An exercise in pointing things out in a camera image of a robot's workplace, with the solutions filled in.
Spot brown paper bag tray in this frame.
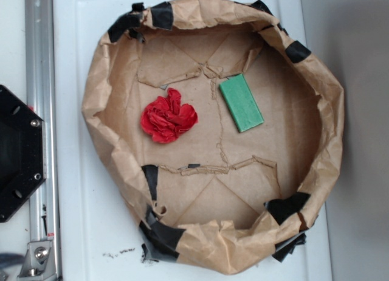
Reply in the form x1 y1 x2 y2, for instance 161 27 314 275
82 0 345 274

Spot green rectangular block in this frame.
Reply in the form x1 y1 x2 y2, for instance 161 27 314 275
219 74 264 133

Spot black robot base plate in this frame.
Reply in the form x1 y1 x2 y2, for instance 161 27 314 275
1 85 45 223

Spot aluminium extrusion rail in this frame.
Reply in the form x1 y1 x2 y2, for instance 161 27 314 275
25 0 62 280

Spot metal corner bracket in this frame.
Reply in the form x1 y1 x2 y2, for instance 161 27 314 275
17 240 57 280

